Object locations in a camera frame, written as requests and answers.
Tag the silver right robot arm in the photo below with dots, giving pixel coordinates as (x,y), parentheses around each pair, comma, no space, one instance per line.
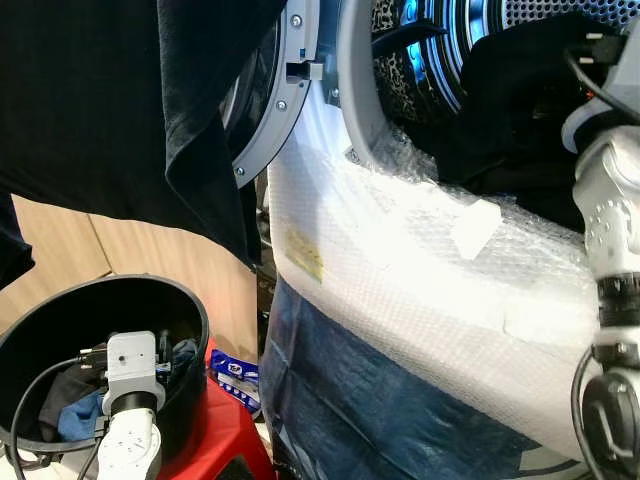
(608,220)

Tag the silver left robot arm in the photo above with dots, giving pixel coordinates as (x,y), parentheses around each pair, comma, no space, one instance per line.
(130,445)

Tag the bubble-wrapped white washing machine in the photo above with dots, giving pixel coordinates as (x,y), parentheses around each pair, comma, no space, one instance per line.
(420,300)

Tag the dark blue garment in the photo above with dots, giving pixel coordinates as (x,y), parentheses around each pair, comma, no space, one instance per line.
(186,362)

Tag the blue and white package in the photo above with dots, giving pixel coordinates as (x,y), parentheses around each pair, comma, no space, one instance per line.
(235,380)

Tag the red plastic stool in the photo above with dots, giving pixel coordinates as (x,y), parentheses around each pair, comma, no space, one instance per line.
(215,440)

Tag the light blue cloth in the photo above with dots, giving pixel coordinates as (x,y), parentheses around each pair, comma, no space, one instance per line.
(80,418)

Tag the black round laundry bucket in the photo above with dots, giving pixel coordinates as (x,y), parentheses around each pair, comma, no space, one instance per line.
(60,320)

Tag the large black hanging garment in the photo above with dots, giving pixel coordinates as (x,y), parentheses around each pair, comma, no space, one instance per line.
(100,90)

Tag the grey round washer door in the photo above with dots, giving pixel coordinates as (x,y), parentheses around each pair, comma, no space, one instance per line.
(285,95)

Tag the white tape piece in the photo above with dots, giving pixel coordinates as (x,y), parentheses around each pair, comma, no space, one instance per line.
(476,228)

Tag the grey rubber door gasket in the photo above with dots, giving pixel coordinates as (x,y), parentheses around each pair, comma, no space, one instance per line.
(358,90)

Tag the black garment in drum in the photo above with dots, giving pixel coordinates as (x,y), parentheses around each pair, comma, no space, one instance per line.
(510,110)

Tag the leopard print garment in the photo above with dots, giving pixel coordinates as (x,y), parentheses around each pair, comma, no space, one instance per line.
(395,70)

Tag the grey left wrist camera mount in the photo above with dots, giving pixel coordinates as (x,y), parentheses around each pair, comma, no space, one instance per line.
(132,362)

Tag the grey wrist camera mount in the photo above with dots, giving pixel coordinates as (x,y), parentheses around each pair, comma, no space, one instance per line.
(132,362)
(625,70)

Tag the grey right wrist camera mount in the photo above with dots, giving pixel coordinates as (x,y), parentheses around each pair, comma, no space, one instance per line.
(625,70)

